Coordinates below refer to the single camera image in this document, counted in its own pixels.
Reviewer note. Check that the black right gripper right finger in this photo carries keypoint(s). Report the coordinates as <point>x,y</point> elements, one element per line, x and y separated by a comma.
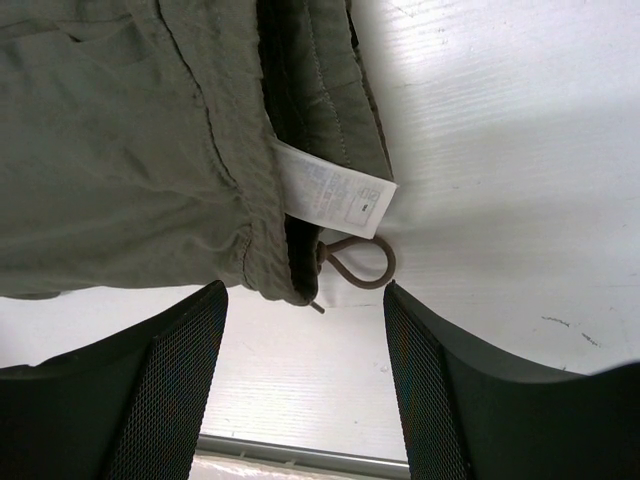
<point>470,410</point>

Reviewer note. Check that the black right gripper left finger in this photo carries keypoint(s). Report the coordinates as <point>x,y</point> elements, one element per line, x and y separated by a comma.
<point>129,406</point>

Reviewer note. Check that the olive green shorts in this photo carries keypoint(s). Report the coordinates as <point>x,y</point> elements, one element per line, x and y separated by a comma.
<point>149,144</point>

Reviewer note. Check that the aluminium frame rail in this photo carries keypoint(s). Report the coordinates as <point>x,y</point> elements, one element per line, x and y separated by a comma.
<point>235,446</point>

